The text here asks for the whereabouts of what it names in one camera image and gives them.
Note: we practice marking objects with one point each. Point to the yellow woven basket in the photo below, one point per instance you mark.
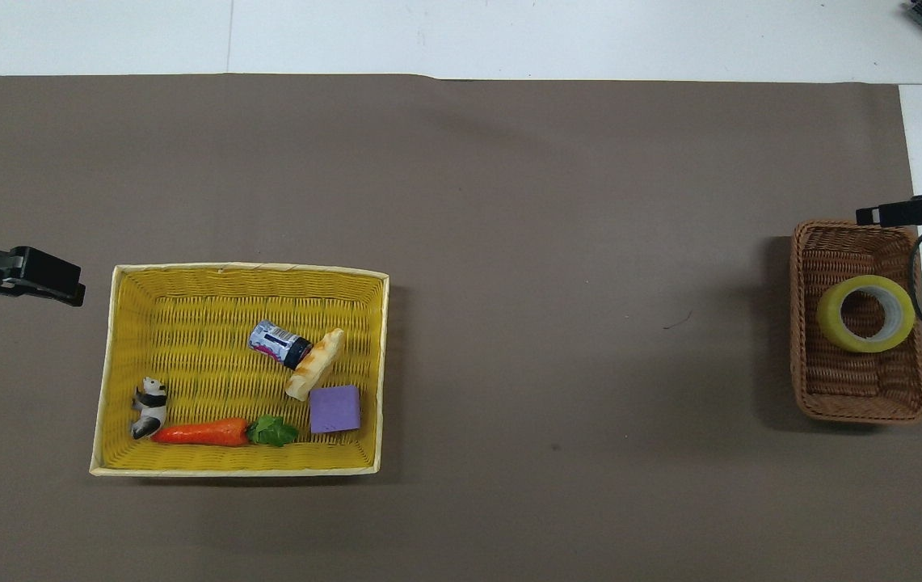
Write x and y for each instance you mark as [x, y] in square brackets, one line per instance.
[210, 315]

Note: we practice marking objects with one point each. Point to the yellow tape roll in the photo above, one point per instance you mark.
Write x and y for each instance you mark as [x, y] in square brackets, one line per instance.
[828, 315]

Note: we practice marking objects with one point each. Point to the brown wicker basket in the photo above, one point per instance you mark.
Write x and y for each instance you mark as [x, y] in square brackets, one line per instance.
[848, 380]

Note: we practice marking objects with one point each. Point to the panda figurine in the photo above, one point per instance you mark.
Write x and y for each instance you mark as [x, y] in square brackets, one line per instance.
[149, 408]

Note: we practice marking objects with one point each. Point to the orange toy carrot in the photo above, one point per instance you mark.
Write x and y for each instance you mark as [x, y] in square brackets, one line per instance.
[202, 432]

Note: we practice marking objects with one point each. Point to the small can with black cap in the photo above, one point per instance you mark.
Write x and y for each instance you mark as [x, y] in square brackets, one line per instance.
[279, 343]

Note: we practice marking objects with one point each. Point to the toy bread stick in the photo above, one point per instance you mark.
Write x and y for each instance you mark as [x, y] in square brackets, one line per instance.
[313, 365]

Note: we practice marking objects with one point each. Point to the purple square block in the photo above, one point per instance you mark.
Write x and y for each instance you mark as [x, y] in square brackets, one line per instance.
[335, 409]

